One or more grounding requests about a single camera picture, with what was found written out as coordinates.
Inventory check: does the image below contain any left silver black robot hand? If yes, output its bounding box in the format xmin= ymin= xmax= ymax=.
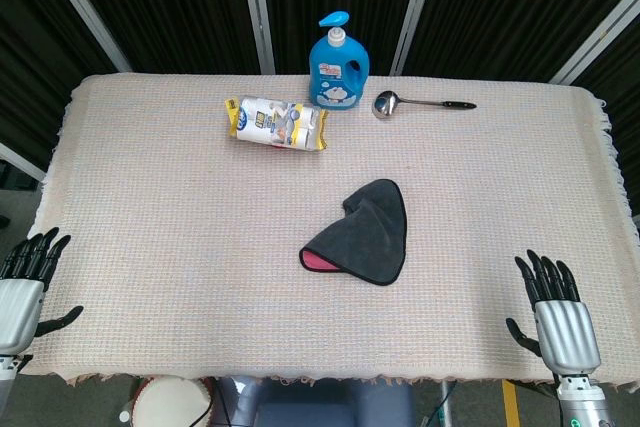
xmin=0 ymin=226 xmax=84 ymax=356

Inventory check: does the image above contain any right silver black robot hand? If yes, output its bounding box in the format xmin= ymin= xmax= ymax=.
xmin=505 ymin=248 xmax=602 ymax=376

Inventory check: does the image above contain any red and black cloth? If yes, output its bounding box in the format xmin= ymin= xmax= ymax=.
xmin=298 ymin=178 xmax=407 ymax=287

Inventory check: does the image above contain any grey metal table leg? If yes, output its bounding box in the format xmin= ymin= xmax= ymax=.
xmin=439 ymin=380 xmax=454 ymax=427

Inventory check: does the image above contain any beige woven tablecloth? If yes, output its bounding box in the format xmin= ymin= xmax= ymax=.
xmin=22 ymin=72 xmax=640 ymax=389

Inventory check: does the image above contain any blue grey robot torso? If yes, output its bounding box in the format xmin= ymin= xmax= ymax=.
xmin=214 ymin=375 xmax=416 ymax=427

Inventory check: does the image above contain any blue detergent pump bottle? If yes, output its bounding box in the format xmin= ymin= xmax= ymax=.
xmin=308 ymin=11 xmax=371 ymax=111

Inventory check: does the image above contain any white metal frame post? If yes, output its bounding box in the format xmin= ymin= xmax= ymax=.
xmin=33 ymin=0 xmax=132 ymax=73
xmin=0 ymin=141 xmax=47 ymax=183
xmin=237 ymin=0 xmax=277 ymax=75
xmin=548 ymin=0 xmax=640 ymax=86
xmin=388 ymin=0 xmax=443 ymax=77

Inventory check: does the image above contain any steel ladle black handle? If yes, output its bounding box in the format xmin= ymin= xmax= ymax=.
xmin=370 ymin=90 xmax=478 ymax=121

